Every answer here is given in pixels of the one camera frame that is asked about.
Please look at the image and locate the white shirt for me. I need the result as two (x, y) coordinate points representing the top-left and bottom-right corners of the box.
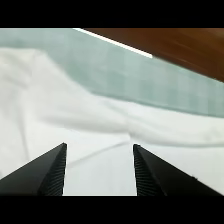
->
(0, 47), (224, 197)

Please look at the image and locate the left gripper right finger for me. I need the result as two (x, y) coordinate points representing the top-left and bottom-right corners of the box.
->
(132, 143), (223, 197)

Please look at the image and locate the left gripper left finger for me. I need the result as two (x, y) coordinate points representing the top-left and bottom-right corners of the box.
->
(0, 142), (68, 197)

